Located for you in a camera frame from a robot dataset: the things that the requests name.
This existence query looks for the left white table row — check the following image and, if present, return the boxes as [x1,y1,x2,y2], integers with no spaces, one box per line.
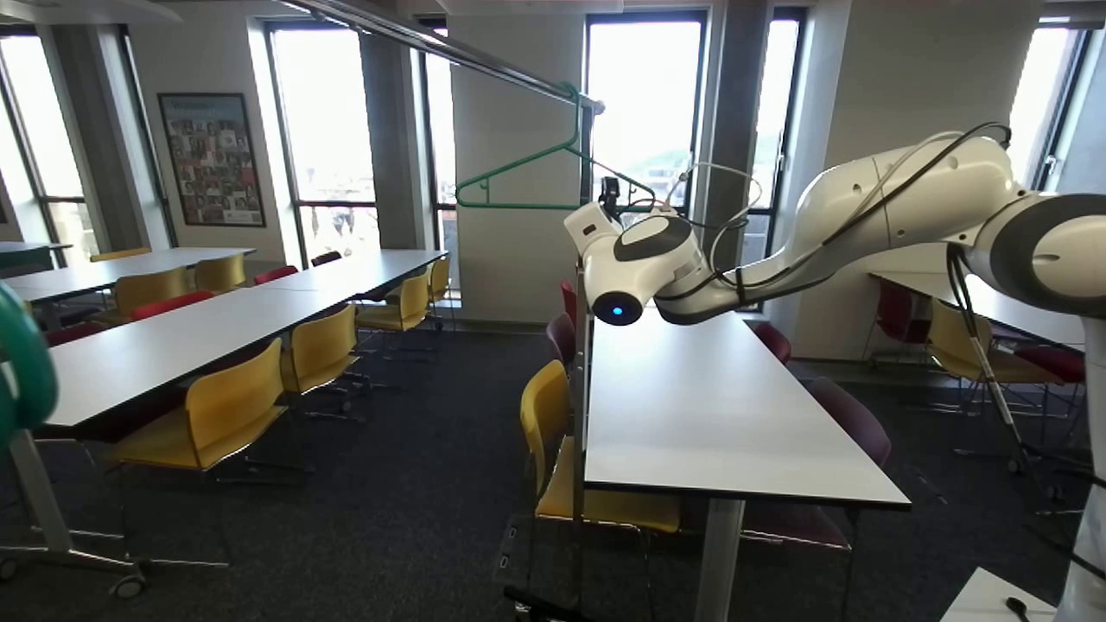
[0,283,236,602]

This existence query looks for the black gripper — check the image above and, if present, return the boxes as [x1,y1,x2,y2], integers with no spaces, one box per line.
[589,169,631,233]

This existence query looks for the white robot base platform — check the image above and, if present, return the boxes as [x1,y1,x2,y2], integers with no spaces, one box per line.
[940,563,1062,622]

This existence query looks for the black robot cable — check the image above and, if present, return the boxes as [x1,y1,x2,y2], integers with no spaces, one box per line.
[653,119,1018,349]

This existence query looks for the metal clothes rack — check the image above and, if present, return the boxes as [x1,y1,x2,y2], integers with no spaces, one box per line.
[286,0,607,619]

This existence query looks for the black tripod stand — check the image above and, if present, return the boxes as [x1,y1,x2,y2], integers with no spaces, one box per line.
[944,240,1040,467]

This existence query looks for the tall glass window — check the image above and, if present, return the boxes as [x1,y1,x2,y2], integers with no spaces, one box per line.
[986,10,1094,222]
[414,44,459,306]
[744,6,809,253]
[260,17,384,268]
[0,33,95,268]
[585,10,708,264]

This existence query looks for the large framed wall poster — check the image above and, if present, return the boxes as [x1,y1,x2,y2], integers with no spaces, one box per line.
[154,91,270,233]

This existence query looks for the white work table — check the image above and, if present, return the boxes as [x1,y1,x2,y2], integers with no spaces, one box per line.
[581,302,914,622]

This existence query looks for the long white table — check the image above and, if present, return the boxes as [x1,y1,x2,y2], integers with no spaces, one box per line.
[34,246,448,443]

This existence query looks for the purple chair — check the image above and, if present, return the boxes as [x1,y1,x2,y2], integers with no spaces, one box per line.
[541,307,585,370]
[738,377,899,552]

